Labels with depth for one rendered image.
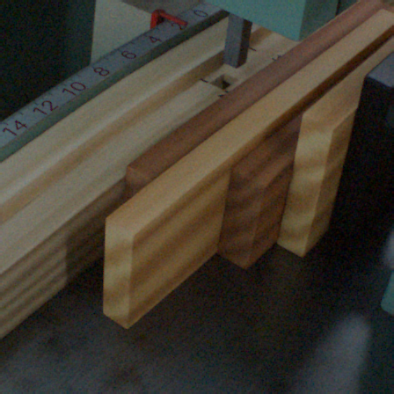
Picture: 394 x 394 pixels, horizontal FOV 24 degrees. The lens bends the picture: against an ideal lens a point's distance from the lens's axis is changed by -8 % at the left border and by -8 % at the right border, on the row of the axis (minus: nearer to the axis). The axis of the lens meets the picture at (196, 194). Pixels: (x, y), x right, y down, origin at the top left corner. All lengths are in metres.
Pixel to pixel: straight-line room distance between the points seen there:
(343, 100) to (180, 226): 0.09
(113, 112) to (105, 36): 0.34
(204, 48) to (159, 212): 0.13
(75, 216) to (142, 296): 0.04
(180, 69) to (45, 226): 0.12
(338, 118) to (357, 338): 0.10
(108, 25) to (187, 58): 0.32
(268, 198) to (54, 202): 0.09
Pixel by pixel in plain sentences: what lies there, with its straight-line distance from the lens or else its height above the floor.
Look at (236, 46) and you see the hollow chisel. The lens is 0.46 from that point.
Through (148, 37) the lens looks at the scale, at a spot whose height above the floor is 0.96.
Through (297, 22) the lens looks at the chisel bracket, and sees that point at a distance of 0.40.
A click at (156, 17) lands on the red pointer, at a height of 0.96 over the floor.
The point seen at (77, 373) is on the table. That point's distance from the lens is 0.39.
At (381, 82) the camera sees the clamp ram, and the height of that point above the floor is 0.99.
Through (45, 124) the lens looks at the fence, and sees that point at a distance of 0.42.
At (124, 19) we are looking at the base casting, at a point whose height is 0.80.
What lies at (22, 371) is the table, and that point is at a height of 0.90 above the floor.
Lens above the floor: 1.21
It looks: 41 degrees down
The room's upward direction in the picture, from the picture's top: 8 degrees clockwise
